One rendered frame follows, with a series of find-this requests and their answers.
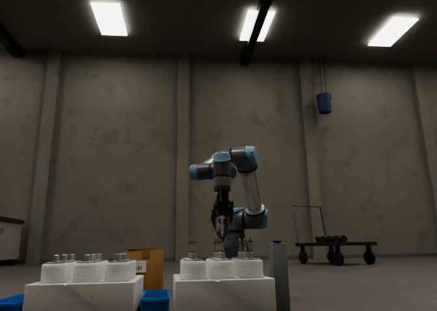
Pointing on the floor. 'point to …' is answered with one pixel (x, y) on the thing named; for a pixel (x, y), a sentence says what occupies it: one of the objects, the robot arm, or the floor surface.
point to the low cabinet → (10, 239)
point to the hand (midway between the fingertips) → (222, 236)
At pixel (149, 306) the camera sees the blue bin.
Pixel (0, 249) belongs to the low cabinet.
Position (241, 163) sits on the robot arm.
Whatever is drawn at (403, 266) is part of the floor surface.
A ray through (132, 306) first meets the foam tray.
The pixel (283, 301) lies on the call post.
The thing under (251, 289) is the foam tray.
